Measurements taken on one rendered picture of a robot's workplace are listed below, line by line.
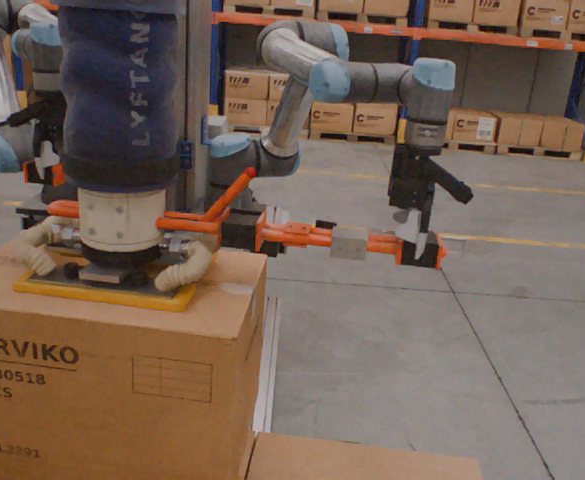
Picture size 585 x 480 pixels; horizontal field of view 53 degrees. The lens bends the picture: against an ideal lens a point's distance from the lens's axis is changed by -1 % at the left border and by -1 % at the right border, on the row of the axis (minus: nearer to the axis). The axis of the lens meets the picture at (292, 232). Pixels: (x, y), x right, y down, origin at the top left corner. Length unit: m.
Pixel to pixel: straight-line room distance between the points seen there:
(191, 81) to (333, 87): 0.86
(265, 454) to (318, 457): 0.14
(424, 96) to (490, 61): 8.97
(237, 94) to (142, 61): 7.25
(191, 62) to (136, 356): 1.02
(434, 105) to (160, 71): 0.49
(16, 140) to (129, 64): 0.75
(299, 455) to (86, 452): 0.58
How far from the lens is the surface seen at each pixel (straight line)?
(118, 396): 1.19
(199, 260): 1.14
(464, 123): 8.72
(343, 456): 1.64
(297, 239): 1.14
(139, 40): 1.09
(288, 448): 1.64
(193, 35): 1.86
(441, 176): 1.12
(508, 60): 10.13
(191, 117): 1.89
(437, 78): 1.07
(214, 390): 1.12
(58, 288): 1.20
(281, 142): 1.70
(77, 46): 1.12
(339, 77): 1.08
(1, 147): 1.76
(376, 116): 8.45
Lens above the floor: 1.61
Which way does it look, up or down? 20 degrees down
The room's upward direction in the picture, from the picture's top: 4 degrees clockwise
